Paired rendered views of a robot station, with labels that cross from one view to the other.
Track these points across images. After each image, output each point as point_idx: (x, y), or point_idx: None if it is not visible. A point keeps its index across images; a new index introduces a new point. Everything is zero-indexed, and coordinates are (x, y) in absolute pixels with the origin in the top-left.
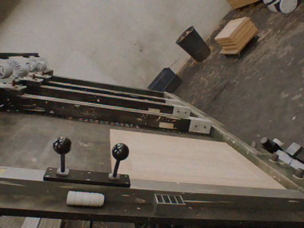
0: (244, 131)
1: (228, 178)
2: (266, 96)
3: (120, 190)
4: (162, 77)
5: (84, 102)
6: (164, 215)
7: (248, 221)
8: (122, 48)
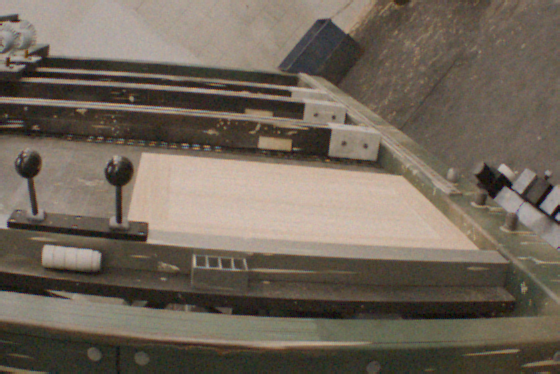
0: (490, 163)
1: (369, 237)
2: (534, 85)
3: (130, 246)
4: (313, 41)
5: (97, 103)
6: (208, 291)
7: (377, 302)
8: None
